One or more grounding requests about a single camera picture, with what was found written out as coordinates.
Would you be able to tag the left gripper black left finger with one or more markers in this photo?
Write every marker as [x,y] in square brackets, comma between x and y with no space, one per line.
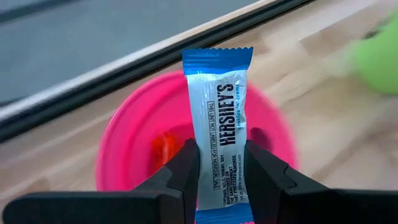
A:
[168,203]

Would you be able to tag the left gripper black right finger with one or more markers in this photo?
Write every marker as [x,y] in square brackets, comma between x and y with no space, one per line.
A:
[280,203]

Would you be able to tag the orange Reese's pack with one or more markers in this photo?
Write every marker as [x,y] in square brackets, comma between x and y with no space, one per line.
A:
[164,149]

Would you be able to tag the white blue Hershey's bar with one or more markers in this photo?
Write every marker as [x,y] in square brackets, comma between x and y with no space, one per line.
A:
[220,124]

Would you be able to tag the pink plastic bucket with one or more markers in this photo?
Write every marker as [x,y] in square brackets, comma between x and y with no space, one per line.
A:
[140,124]

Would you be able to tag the green plastic bucket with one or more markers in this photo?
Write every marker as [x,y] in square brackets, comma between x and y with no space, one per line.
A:
[379,62]

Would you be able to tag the long black floor tape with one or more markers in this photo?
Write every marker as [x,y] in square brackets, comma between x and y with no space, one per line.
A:
[25,13]

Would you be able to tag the black aluminium table frame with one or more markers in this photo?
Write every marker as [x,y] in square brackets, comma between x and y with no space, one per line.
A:
[93,91]

